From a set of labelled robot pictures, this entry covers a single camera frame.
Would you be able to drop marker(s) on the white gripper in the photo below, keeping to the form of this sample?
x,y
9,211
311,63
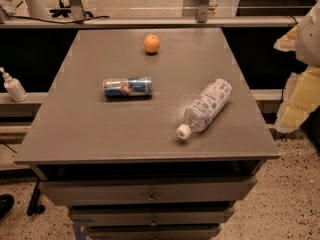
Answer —
x,y
309,39

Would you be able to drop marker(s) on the clear plastic water bottle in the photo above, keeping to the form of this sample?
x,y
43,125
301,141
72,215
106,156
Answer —
x,y
205,107

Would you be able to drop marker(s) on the white pump dispenser bottle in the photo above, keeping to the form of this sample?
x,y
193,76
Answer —
x,y
13,87

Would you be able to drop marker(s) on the orange fruit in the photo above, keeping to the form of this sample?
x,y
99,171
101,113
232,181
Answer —
x,y
151,43

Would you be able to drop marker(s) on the top grey drawer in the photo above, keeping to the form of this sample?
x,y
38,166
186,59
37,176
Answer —
x,y
147,191

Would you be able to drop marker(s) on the grey drawer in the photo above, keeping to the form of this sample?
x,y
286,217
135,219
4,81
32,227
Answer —
x,y
152,216
147,191
167,232

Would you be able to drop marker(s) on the blue silver drink can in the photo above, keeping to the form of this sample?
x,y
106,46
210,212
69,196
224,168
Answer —
x,y
127,87

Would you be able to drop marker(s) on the grey drawer cabinet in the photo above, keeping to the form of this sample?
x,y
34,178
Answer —
x,y
79,134

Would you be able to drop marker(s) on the bottom grey drawer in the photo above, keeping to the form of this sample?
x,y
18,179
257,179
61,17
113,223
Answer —
x,y
167,232

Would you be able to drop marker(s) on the middle grey drawer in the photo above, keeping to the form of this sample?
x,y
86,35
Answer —
x,y
152,216

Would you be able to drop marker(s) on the black caster wheel leg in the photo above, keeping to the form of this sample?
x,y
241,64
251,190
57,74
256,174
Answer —
x,y
34,208

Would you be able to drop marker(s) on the black shoe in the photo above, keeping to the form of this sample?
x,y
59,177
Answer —
x,y
6,204

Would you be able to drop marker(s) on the grey metal rail frame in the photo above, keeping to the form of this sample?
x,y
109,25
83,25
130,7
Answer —
x,y
224,14

